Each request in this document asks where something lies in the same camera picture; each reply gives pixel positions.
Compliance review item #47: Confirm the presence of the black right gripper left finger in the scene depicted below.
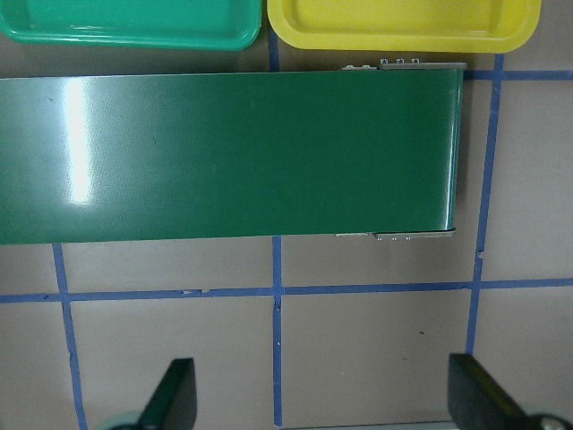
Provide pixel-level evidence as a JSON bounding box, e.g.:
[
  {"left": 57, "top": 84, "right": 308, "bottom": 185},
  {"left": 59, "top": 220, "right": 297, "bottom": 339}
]
[{"left": 136, "top": 358, "right": 197, "bottom": 429}]

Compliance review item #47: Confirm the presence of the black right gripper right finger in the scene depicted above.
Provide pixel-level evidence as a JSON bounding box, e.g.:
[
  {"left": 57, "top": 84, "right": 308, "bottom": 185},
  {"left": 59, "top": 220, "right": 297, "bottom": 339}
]
[{"left": 448, "top": 353, "right": 537, "bottom": 430}]

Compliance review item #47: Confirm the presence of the green conveyor belt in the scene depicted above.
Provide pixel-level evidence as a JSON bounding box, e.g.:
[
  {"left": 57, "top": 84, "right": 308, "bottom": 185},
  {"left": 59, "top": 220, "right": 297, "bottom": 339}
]
[{"left": 1, "top": 62, "right": 465, "bottom": 245}]

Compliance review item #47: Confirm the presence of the yellow plastic tray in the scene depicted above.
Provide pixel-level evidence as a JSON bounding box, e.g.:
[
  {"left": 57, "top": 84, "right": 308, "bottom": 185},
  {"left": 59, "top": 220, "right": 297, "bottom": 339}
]
[{"left": 267, "top": 0, "right": 542, "bottom": 54}]

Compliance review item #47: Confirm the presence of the green plastic tray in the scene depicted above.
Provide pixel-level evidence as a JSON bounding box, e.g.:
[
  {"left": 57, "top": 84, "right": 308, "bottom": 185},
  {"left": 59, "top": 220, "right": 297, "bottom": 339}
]
[{"left": 1, "top": 1, "right": 262, "bottom": 51}]

